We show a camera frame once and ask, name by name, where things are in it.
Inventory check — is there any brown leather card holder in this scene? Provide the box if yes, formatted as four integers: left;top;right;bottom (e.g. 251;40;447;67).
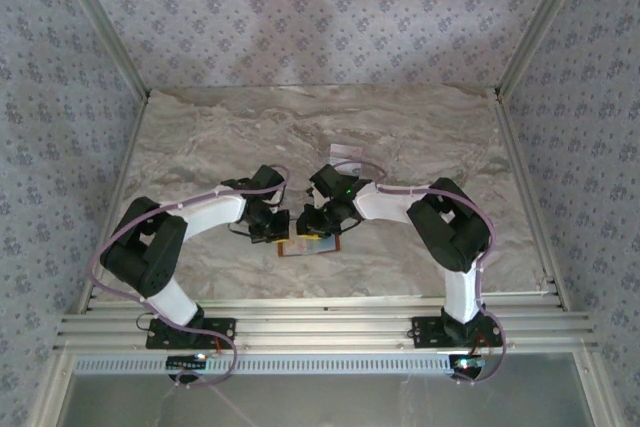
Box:
277;234;344;260

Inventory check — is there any aluminium frame cross rail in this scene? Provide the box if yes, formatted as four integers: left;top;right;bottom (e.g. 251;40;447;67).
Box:
52;295;599;354

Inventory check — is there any black controller board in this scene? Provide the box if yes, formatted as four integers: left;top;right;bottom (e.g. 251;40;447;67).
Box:
448;353;487;374
166;353;209;371

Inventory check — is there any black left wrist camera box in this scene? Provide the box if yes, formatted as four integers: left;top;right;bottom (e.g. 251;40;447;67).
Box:
249;164;290;195

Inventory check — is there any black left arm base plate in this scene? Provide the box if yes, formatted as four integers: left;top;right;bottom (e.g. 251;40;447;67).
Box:
144;315;237;351

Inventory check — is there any aluminium frame side rail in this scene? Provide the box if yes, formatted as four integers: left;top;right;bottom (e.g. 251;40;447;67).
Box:
73;90;152;316
489;87;572;309

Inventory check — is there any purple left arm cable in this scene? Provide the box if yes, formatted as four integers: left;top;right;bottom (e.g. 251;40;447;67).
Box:
87;166;292;389

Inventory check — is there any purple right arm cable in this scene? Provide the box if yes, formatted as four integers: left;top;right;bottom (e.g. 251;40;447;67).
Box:
334;160;507;389

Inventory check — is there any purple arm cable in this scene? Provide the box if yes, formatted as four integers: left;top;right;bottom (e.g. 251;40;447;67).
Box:
334;160;507;389
87;166;292;389

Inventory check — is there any grey metal panel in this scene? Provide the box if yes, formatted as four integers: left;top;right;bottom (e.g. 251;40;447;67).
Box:
29;351;616;427

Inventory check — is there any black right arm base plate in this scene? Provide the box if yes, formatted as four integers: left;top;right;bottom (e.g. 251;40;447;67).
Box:
410;315;502;349

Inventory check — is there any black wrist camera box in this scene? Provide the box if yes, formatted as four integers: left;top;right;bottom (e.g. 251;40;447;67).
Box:
249;164;290;195
308;163;352;201

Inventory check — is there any grey slotted cable duct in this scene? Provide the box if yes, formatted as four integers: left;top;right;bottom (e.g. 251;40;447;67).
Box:
73;354;469;377

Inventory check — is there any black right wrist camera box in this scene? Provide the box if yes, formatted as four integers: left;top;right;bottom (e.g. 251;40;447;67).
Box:
308;163;352;201

